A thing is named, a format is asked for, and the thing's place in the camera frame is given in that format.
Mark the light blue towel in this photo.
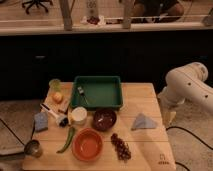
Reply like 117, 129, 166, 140
131, 113, 157, 130

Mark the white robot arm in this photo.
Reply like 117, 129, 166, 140
158, 62, 213, 127

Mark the dark brown bowl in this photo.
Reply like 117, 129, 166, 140
92, 108, 117, 132

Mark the red orange bowl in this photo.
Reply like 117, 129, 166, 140
72, 128, 103, 162

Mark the bunch of dark grapes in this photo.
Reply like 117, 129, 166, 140
111, 133, 131, 162

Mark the green plastic tray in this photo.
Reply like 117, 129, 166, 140
70, 76, 123, 110

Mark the white cup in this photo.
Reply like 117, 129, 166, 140
71, 107, 87, 125

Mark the small metal fork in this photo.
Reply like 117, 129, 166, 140
77, 86, 89, 105

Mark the green chili pepper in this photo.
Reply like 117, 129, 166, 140
56, 127, 76, 153

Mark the small wooden cutting board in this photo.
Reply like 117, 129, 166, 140
44, 90, 71, 113

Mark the seated person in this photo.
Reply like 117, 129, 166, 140
132, 0, 184, 23

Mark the green translucent cup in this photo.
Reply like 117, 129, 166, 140
49, 79, 61, 92

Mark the blue sponge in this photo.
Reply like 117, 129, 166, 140
34, 112, 48, 132

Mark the metal cup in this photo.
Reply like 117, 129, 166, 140
24, 140, 43, 158

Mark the black office chair base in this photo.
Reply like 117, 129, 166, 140
22, 0, 53, 14

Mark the black cable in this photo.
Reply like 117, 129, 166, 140
165, 125, 213, 151

